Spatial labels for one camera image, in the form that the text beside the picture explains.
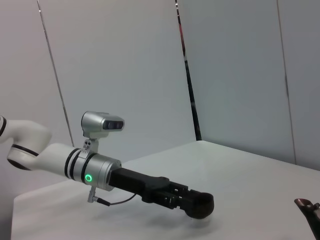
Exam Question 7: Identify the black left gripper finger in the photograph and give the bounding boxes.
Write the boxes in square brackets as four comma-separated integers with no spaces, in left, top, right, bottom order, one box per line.
[169,181,201,195]
[149,191,191,210]

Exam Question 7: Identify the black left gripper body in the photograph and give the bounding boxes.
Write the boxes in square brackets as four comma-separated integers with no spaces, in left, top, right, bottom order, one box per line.
[109,167,173,203]

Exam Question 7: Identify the small black teacup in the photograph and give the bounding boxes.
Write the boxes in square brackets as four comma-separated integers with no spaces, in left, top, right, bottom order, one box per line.
[184,190,215,220]

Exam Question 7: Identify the black round teapot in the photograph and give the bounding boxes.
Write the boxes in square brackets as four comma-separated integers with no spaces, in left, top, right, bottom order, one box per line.
[293,198,320,240]

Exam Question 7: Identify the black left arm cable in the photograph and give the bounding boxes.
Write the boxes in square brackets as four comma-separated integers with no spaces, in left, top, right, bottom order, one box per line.
[86,186,144,207]

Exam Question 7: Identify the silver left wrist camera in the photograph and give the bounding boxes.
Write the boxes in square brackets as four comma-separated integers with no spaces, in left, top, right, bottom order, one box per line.
[80,111,125,154]

